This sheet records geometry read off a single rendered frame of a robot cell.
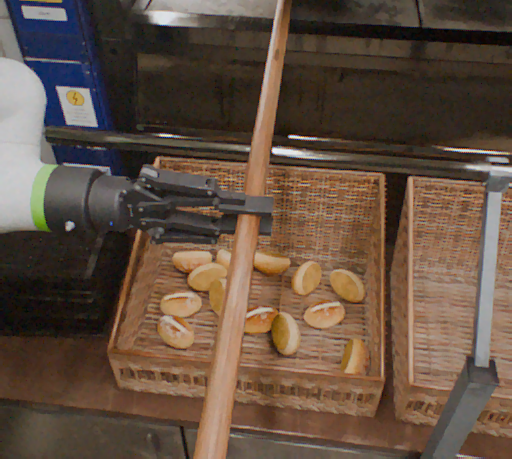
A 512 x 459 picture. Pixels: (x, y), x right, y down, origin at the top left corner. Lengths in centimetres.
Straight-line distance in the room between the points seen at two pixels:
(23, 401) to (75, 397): 11
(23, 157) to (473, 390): 73
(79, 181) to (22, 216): 9
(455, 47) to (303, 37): 30
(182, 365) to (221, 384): 61
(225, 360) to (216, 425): 7
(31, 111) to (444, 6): 90
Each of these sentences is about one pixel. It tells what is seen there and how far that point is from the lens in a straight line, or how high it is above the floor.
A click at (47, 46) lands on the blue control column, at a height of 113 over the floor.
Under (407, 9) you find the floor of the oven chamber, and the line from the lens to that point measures 134.
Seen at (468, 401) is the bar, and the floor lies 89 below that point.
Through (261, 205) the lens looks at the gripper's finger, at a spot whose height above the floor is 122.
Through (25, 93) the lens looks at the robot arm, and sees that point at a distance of 83.
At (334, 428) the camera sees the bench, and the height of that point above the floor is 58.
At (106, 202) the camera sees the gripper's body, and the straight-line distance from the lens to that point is 77.
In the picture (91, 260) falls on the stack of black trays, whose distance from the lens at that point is 129.
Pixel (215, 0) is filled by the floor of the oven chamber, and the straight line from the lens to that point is 135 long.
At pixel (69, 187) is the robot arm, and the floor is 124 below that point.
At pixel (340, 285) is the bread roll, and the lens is 142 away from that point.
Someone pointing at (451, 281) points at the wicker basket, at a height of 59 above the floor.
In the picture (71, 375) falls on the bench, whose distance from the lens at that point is 139.
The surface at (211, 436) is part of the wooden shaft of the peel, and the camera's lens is 58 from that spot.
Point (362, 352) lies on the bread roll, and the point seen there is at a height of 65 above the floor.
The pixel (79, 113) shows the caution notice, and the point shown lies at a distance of 141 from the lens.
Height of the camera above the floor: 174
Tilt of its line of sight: 44 degrees down
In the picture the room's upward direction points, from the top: straight up
